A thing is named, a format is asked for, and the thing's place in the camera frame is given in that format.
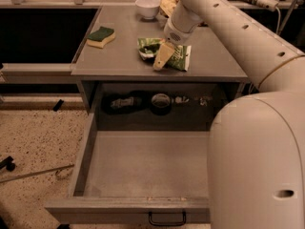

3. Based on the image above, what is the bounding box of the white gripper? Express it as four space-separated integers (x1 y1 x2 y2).
153 19 191 71

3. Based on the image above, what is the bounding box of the green jalapeno chip bag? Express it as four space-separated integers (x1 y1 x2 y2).
137 38 192 72

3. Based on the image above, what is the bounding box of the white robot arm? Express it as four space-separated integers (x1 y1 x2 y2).
165 0 305 229

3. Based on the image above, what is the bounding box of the grey drawer cabinet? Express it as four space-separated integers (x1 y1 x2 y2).
71 4 249 109

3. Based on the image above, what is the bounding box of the brown yellow chip bag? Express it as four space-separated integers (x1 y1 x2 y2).
160 0 179 17

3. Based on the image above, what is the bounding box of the black bag inside cabinet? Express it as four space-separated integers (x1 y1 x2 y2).
101 91 149 115

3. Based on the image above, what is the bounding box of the open grey top drawer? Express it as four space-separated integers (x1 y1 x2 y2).
44 81 223 225

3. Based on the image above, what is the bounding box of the white bowl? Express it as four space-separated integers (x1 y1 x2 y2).
135 0 161 19

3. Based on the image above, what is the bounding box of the black tape roll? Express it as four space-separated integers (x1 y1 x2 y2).
150 94 172 115

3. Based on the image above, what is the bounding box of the green yellow sponge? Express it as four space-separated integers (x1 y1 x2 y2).
87 27 115 49

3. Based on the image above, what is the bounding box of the thin metal rod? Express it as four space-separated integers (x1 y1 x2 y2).
0 164 74 184

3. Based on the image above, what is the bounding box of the black caster wheel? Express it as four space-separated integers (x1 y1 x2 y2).
0 156 15 172

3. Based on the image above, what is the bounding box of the white cable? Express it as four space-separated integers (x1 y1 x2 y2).
275 7 284 36

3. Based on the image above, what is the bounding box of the grey horizontal rail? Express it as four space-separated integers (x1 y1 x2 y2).
1 63 75 84

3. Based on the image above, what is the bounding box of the black drawer handle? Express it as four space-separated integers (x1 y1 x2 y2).
148 212 187 227

